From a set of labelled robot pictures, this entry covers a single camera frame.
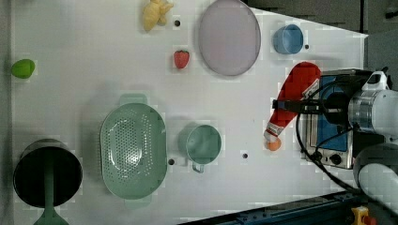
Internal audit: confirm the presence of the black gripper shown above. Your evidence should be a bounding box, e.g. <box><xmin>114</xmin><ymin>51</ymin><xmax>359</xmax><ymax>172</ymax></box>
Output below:
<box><xmin>272</xmin><ymin>92</ymin><xmax>350</xmax><ymax>126</ymax></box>

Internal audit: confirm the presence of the red plush ketchup bottle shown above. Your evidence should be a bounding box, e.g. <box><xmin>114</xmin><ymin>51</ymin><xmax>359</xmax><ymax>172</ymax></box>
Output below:
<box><xmin>264</xmin><ymin>62</ymin><xmax>321</xmax><ymax>151</ymax></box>

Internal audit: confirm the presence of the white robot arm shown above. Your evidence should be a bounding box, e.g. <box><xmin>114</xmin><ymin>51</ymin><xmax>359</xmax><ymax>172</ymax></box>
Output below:
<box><xmin>272</xmin><ymin>71</ymin><xmax>398</xmax><ymax>213</ymax></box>

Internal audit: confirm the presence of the green plastic strainer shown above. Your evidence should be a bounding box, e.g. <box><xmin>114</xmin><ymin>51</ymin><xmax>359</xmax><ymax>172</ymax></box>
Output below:
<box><xmin>99</xmin><ymin>94</ymin><xmax>167</xmax><ymax>209</ymax></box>

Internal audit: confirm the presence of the silver toaster oven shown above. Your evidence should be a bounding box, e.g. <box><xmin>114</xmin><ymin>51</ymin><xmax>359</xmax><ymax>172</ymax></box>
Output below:
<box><xmin>304</xmin><ymin>69</ymin><xmax>372</xmax><ymax>170</ymax></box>

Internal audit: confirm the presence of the blue plastic cup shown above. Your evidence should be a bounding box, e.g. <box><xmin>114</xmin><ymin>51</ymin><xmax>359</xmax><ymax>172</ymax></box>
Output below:
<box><xmin>272</xmin><ymin>24</ymin><xmax>304</xmax><ymax>54</ymax></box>

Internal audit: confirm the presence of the lilac round plate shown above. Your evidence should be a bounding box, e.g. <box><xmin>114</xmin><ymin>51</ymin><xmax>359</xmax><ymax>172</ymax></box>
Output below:
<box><xmin>198</xmin><ymin>0</ymin><xmax>261</xmax><ymax>76</ymax></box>

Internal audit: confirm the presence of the green plastic mug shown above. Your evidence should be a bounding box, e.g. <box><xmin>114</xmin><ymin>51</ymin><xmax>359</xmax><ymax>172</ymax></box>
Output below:
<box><xmin>177</xmin><ymin>123</ymin><xmax>222</xmax><ymax>173</ymax></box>

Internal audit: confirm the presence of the red plush strawberry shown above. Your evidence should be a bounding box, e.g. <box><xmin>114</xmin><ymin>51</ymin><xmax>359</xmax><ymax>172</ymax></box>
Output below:
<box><xmin>174</xmin><ymin>51</ymin><xmax>190</xmax><ymax>69</ymax></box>

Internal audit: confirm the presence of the yellow plush banana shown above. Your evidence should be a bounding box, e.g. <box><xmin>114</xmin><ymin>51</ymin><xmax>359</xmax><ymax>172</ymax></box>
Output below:
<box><xmin>143</xmin><ymin>0</ymin><xmax>174</xmax><ymax>32</ymax></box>

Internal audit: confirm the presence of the green plastic ladle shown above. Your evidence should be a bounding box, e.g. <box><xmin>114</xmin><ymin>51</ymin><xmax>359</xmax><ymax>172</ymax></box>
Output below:
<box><xmin>34</xmin><ymin>151</ymin><xmax>69</xmax><ymax>225</ymax></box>

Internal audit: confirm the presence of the black cooking pot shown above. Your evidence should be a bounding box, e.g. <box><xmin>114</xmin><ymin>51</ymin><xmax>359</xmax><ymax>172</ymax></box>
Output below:
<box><xmin>13</xmin><ymin>139</ymin><xmax>83</xmax><ymax>208</ymax></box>

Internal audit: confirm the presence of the green plush lime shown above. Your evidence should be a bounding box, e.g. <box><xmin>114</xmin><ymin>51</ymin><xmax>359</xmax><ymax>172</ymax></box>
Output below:
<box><xmin>11</xmin><ymin>59</ymin><xmax>36</xmax><ymax>79</ymax></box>

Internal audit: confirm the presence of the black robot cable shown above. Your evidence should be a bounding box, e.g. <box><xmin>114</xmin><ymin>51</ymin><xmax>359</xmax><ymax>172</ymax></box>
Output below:
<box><xmin>295</xmin><ymin>78</ymin><xmax>360</xmax><ymax>195</ymax></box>

